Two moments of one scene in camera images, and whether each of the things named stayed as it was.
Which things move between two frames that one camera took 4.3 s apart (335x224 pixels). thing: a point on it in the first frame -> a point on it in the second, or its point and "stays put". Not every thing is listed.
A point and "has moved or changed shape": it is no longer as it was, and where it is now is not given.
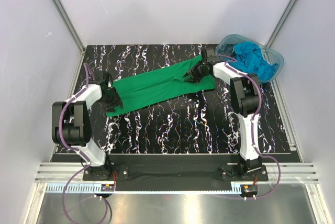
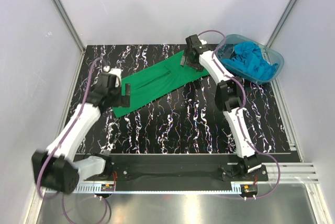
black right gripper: x=193 y=73 -> x=198 y=67
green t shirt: x=143 y=89 has moved or changed shape
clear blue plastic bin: x=251 y=57 stays put
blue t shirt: x=249 y=59 stays put
